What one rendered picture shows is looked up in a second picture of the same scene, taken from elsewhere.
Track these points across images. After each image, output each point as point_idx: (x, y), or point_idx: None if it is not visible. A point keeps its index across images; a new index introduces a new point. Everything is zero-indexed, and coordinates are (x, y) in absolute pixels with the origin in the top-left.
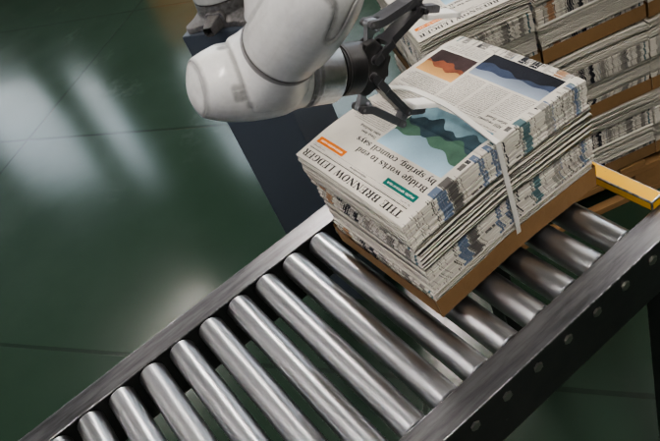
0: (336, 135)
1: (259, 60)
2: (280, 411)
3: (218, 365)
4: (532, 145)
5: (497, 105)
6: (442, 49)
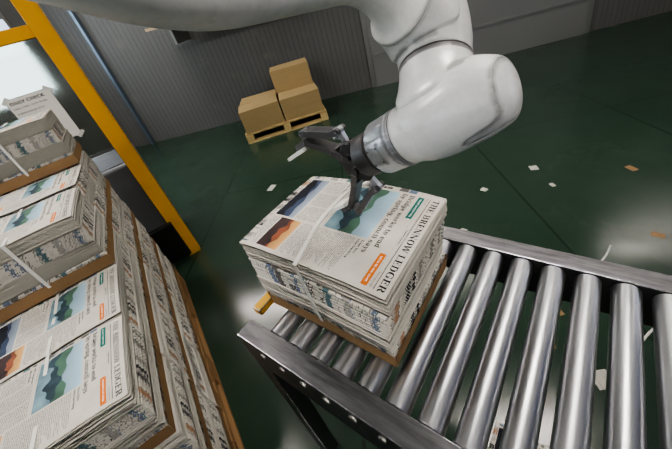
0: (358, 270)
1: (472, 44)
2: (584, 341)
3: None
4: None
5: (332, 193)
6: (256, 242)
